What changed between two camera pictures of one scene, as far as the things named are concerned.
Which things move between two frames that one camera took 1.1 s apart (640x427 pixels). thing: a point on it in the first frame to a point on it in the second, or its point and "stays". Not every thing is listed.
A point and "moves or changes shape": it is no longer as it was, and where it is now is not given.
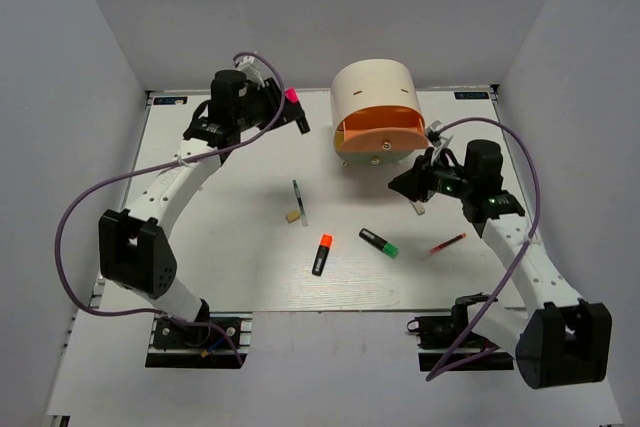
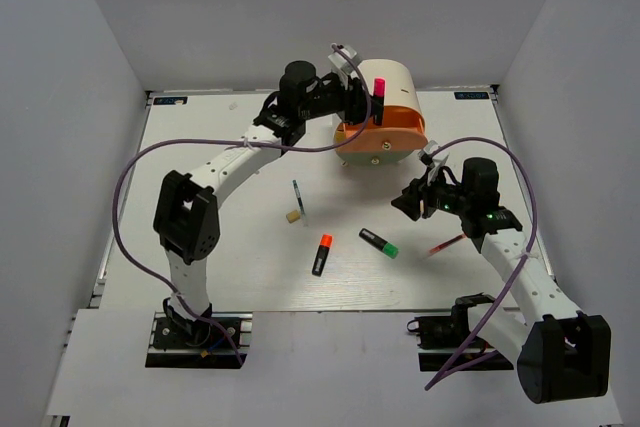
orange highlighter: (322, 254) stays
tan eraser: (293, 216) stays
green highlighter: (389, 249) stays
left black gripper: (271, 93) to (354, 99)
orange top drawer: (382, 128) stays
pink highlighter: (292, 95) moves or changes shape
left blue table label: (169, 100) stays
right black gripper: (416, 184) to (410, 202)
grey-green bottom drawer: (373, 158) stays
